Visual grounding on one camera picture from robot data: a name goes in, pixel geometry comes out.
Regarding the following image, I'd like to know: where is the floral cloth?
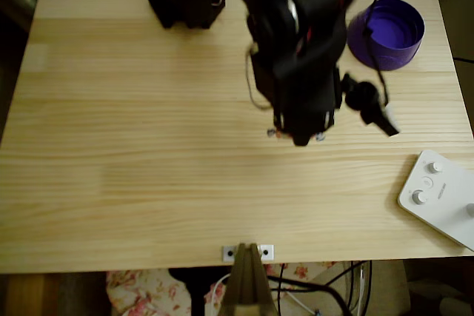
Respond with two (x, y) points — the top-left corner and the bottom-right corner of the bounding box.
(105, 260), (338, 316)

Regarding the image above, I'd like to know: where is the black camera cable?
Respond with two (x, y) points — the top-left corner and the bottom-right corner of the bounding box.
(361, 0), (390, 107)

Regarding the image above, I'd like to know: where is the metal extrusion post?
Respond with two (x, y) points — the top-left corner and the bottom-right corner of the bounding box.
(220, 242), (278, 316)

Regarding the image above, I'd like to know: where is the beige cushion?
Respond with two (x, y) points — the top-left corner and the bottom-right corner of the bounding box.
(314, 260), (410, 316)

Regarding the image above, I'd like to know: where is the black stand leg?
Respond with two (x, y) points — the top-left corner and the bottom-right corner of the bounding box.
(168, 267), (207, 316)

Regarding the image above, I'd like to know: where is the thick black cable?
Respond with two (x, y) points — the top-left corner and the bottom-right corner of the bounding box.
(266, 275), (355, 316)

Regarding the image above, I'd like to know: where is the thin white cable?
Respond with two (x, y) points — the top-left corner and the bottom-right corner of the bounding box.
(357, 262), (367, 316)

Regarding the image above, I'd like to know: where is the aluminium corner bracket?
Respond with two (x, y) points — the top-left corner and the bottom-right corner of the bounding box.
(221, 243), (275, 261)

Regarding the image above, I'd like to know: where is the candy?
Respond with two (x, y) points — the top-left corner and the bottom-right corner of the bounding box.
(266, 127), (327, 144)

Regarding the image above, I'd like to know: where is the white lamp base with knobs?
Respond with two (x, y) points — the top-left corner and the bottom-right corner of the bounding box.
(397, 149), (474, 252)

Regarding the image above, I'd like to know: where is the purple bowl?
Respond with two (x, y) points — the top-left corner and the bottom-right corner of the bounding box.
(346, 0), (426, 72)

